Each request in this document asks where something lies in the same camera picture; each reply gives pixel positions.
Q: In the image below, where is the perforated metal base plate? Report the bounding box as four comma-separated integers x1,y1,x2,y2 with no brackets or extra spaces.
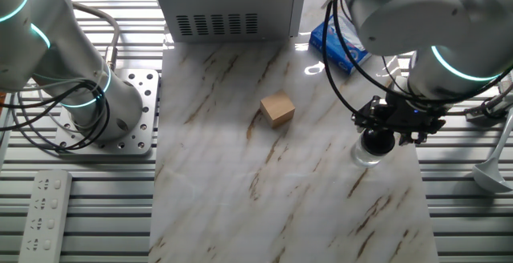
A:
54,68,160,156

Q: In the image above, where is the metal clamp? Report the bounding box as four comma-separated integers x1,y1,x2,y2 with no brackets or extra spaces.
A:
464,92,513,120

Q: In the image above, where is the white power strip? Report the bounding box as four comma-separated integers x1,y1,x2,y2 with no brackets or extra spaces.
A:
18,169,74,263

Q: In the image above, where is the blue tissue pack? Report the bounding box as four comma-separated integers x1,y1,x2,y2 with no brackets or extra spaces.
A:
309,14,372,75

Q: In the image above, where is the clear glass jar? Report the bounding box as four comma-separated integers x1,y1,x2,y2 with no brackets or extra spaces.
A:
350,140,390,168

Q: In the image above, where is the wooden block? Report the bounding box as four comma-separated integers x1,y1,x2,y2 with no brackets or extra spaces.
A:
259,90,297,129

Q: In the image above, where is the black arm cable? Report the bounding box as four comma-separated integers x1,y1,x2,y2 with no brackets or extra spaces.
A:
321,0,513,115

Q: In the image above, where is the black base cable bundle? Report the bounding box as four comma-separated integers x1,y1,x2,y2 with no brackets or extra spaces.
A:
0,79,111,152

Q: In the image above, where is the grey base cable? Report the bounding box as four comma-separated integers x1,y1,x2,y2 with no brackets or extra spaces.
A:
71,2,122,74

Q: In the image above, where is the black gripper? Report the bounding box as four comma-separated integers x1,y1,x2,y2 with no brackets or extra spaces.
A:
351,90,446,146

